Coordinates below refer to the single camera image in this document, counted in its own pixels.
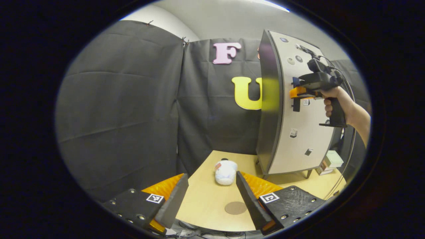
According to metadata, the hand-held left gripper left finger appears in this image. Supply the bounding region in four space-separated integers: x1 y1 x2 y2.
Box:
101 173 189 236

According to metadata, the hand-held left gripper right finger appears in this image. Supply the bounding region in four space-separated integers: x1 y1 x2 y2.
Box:
236 171 329 235

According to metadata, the black door handle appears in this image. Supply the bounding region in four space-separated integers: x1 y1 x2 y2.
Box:
292 77 301 112

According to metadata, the round brown coaster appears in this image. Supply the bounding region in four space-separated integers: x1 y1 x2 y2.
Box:
224 201 248 215

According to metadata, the white cabinet door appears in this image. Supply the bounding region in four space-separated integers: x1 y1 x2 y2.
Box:
268 31 336 175

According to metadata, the dark grey cabinet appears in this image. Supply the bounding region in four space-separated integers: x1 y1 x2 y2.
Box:
256 29 344 180

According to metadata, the white fluffy toy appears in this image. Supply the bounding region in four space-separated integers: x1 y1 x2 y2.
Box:
214 159 238 186

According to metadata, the pale green book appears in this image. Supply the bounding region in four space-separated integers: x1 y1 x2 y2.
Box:
324 150 344 168

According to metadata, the black backdrop cloth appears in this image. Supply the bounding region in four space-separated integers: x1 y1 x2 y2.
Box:
55 20 371 203

